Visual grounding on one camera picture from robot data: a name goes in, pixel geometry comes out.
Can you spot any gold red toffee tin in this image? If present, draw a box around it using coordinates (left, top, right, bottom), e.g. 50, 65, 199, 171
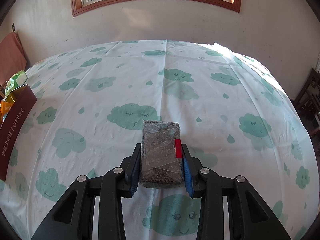
1, 85, 37, 181

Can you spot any cloud pattern tablecloth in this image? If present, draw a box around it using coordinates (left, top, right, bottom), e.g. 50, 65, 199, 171
1, 40, 319, 239

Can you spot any orange snack packet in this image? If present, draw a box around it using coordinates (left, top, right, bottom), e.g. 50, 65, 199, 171
1, 101, 14, 122

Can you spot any dark wooden side cabinet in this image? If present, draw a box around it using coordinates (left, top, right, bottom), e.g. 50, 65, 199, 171
293, 68, 319, 138

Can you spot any green tissue pack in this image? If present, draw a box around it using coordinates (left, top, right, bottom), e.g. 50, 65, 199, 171
5, 70, 28, 96

